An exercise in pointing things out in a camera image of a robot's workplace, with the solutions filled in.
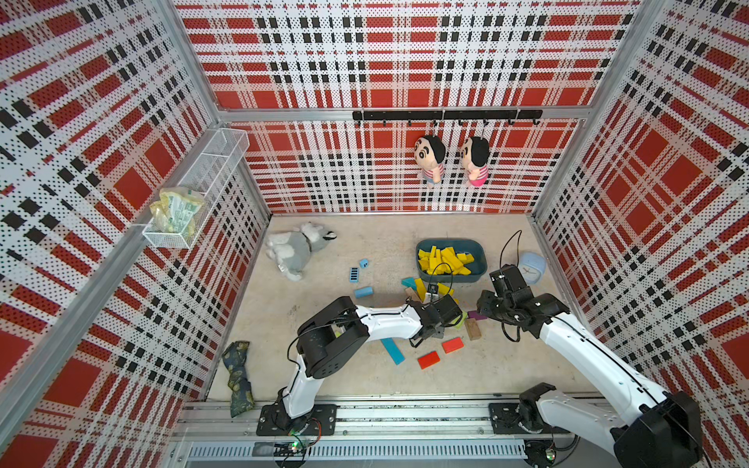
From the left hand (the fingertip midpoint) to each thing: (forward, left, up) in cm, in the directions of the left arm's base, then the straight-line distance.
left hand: (434, 321), depth 91 cm
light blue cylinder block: (+10, +22, +1) cm, 24 cm away
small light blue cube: (+22, +24, +1) cm, 32 cm away
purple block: (0, -13, +3) cm, 13 cm away
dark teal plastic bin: (+21, -18, 0) cm, 28 cm away
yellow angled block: (+11, +4, +1) cm, 12 cm away
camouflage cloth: (-22, +53, +3) cm, 57 cm away
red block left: (-12, +3, -1) cm, 12 cm away
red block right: (-7, -5, -1) cm, 9 cm away
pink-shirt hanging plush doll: (+44, -14, +31) cm, 56 cm away
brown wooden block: (-3, -11, +1) cm, 12 cm away
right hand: (0, -15, +12) cm, 19 cm away
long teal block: (-9, +13, -1) cm, 16 cm away
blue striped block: (+17, +27, +1) cm, 32 cm away
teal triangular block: (+15, +7, 0) cm, 17 cm away
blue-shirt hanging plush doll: (+41, +1, +34) cm, 53 cm away
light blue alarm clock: (+16, -33, +8) cm, 37 cm away
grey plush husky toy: (+22, +48, +9) cm, 54 cm away
